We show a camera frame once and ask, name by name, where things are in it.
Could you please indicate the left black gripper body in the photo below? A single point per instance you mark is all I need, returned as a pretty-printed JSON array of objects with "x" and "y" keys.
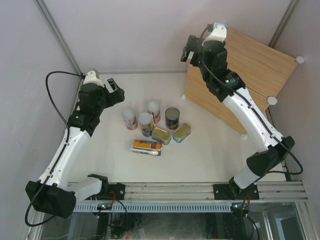
[{"x": 108, "y": 99}]

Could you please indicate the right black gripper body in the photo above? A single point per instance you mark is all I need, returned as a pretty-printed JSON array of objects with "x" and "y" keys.
[{"x": 195, "y": 45}]

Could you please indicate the white lid can colourful label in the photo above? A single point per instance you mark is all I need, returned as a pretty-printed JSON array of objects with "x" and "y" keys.
[{"x": 145, "y": 120}]

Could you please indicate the rectangular gold tin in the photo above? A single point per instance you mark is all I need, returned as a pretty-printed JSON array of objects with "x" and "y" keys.
[
  {"x": 161, "y": 136},
  {"x": 181, "y": 132}
]

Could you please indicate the left rectangular gold tin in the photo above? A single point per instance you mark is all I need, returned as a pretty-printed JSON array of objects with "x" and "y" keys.
[{"x": 161, "y": 136}]

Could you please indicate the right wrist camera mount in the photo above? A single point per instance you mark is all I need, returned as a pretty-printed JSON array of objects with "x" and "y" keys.
[{"x": 218, "y": 32}]

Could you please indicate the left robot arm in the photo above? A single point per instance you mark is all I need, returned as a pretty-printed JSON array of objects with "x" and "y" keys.
[{"x": 51, "y": 193}]

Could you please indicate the slotted cable duct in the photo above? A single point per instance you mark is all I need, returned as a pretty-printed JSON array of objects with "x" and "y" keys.
[{"x": 153, "y": 207}]

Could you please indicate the white lid can red label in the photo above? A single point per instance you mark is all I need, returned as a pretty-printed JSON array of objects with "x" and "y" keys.
[{"x": 129, "y": 118}]

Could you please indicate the tall can with spoon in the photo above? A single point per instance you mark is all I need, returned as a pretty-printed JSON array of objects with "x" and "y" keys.
[{"x": 146, "y": 147}]

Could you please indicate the dark round tin can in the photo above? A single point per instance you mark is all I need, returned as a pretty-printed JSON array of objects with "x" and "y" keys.
[{"x": 172, "y": 116}]

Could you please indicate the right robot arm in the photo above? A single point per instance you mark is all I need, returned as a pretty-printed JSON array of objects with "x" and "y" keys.
[{"x": 210, "y": 56}]

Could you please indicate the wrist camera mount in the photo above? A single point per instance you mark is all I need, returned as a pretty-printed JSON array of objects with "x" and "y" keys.
[
  {"x": 92, "y": 77},
  {"x": 218, "y": 32}
]

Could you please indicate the white lid can rear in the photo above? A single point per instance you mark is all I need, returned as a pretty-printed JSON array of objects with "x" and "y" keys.
[{"x": 153, "y": 108}]

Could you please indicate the aluminium mounting rail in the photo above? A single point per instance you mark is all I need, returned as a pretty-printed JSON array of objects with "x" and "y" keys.
[{"x": 274, "y": 191}]

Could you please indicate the right black base bracket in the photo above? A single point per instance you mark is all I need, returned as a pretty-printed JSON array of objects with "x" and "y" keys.
[{"x": 233, "y": 192}]

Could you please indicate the right rectangular gold tin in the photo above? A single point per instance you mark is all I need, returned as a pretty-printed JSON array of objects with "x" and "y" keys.
[{"x": 181, "y": 132}]

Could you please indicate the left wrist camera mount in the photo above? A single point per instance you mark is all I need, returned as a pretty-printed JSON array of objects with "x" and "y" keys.
[{"x": 92, "y": 77}]

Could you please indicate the left black base bracket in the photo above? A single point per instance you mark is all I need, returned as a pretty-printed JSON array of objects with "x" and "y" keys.
[{"x": 116, "y": 191}]

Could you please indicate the wooden cube shelf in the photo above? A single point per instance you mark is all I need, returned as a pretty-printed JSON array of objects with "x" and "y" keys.
[{"x": 264, "y": 71}]

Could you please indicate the black base bracket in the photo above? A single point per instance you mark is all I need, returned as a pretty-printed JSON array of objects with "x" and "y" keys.
[
  {"x": 116, "y": 191},
  {"x": 233, "y": 192}
]

